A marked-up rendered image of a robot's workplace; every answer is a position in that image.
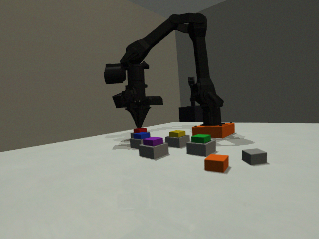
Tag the purple button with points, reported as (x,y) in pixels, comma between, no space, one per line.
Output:
(153,148)

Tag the red button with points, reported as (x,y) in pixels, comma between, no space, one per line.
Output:
(138,130)

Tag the yellow button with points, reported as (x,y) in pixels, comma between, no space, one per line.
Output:
(177,139)

